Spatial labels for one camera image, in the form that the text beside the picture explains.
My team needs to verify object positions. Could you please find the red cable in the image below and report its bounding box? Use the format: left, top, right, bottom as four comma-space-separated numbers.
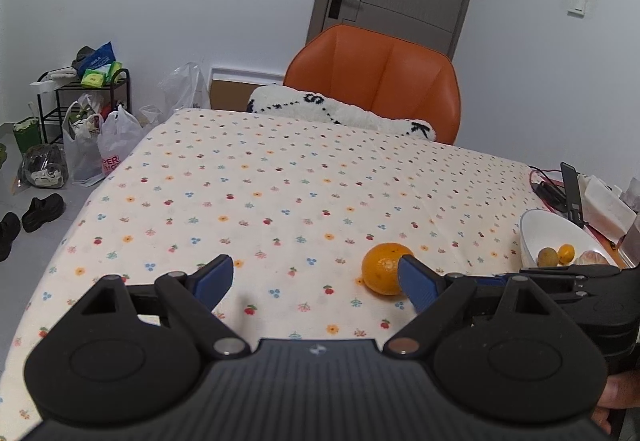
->
527, 164, 622, 252

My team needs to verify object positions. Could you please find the green bag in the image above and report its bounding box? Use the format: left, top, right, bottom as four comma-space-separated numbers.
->
12, 117, 42, 155

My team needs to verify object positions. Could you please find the black metal shelf rack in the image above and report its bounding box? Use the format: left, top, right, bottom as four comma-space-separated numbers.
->
32, 67, 132, 144

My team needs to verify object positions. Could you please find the white ceramic plate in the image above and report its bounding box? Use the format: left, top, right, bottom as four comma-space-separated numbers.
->
520, 209, 617, 268

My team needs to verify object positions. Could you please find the black shoe near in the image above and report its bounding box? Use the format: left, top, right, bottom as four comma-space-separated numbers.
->
0, 212, 22, 262

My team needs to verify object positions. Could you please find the person right hand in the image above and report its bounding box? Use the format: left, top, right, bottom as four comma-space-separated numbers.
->
591, 369, 640, 435

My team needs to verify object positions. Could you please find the white fluffy cushion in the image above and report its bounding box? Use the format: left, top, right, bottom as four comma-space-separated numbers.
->
246, 84, 436, 142

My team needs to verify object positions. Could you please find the cardboard box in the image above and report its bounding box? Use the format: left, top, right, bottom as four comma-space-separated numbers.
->
209, 80, 269, 112

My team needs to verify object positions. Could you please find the dotted tablecloth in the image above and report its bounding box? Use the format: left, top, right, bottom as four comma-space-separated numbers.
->
1, 109, 539, 440

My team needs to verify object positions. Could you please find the small orange kumquat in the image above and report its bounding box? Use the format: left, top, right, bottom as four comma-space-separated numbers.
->
556, 244, 576, 265

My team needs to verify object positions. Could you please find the white shopping bag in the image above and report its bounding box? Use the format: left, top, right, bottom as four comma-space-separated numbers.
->
62, 101, 145, 186

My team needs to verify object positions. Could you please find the large orange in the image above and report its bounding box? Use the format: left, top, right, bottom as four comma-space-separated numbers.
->
361, 243, 413, 296

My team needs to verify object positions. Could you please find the clear plastic cup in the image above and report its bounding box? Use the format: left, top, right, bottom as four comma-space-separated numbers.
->
620, 214, 640, 267

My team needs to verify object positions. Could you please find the pomelo segment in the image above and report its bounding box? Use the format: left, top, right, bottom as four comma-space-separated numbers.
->
574, 250, 611, 265

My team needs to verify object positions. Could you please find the grey translucent bag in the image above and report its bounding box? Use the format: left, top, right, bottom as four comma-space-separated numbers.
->
18, 144, 68, 190

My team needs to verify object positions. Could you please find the black shoe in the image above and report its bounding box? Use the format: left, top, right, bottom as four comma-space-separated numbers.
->
0, 212, 22, 262
21, 194, 66, 233

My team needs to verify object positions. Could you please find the black shoe far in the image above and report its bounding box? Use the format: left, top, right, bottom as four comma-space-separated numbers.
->
21, 194, 66, 233

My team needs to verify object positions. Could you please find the orange leather chair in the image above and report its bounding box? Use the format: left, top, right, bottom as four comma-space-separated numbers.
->
283, 25, 461, 145

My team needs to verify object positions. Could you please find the black phone stand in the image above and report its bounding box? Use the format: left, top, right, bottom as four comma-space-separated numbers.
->
532, 162, 586, 229

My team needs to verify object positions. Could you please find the white paper box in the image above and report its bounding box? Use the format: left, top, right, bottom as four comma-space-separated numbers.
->
578, 175, 637, 244

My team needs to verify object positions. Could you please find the clear plastic bag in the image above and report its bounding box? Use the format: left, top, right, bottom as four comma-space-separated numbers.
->
158, 62, 210, 117

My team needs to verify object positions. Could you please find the white wall switch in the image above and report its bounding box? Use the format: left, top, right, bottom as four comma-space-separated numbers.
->
567, 0, 589, 18

